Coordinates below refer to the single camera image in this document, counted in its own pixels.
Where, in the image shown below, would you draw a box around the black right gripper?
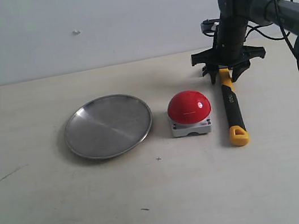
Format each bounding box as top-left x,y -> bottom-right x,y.
191,16 -> 266,84

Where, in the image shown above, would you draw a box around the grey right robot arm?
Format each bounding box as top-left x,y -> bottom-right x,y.
191,0 -> 299,82

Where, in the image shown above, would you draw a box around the red dome push button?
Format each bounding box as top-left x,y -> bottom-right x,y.
167,90 -> 212,138

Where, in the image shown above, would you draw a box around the round silver metal plate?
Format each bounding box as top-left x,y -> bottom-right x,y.
64,94 -> 153,160

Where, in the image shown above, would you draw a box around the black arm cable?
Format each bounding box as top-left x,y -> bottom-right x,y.
236,0 -> 299,62

